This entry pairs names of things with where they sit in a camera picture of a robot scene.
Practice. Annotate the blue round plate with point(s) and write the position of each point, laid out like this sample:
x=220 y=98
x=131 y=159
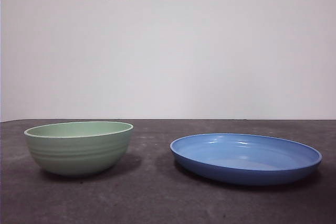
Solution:
x=244 y=174

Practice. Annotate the green ribbed bowl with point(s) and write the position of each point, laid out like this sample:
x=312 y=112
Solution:
x=78 y=155

